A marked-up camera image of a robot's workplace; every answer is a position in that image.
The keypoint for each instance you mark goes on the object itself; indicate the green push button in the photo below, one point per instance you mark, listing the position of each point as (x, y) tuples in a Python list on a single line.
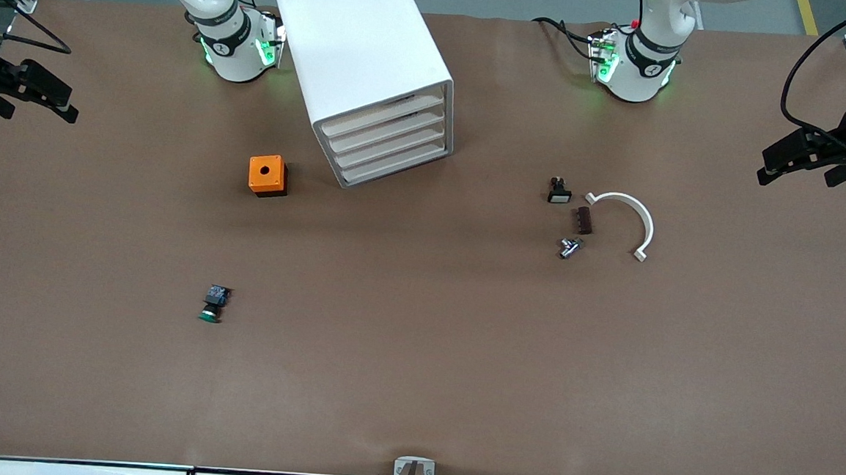
[(215, 300)]

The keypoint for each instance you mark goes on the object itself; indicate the white plastic drawer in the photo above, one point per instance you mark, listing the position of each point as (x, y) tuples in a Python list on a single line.
[(388, 128), (384, 112), (395, 161), (392, 144)]

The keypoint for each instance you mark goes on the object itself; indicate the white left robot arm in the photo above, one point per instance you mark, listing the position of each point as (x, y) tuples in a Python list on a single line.
[(642, 78)]

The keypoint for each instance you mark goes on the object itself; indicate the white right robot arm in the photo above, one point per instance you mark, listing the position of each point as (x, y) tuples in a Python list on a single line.
[(232, 57)]

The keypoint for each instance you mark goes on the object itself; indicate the white drawer cabinet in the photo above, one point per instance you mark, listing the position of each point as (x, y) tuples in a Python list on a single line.
[(361, 43)]

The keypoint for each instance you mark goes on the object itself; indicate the brown terminal block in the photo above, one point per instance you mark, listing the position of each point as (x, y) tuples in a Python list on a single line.
[(583, 221)]

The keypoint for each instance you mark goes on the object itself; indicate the orange box with hole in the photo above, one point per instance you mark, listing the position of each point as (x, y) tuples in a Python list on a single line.
[(274, 181)]

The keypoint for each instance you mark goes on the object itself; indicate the brown table mat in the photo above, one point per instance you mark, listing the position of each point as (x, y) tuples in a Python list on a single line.
[(416, 354)]

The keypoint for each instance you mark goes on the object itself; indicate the white curved bracket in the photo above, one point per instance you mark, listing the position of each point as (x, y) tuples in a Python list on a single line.
[(648, 229)]

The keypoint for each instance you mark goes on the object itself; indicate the silver metal selector switch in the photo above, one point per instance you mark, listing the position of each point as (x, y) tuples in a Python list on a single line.
[(569, 248)]

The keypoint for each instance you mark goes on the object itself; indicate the black white switch module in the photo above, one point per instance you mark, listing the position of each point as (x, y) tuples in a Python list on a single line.
[(559, 194)]

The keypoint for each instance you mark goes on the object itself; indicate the grey metal mount bracket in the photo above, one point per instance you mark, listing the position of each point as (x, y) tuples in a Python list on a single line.
[(400, 471)]

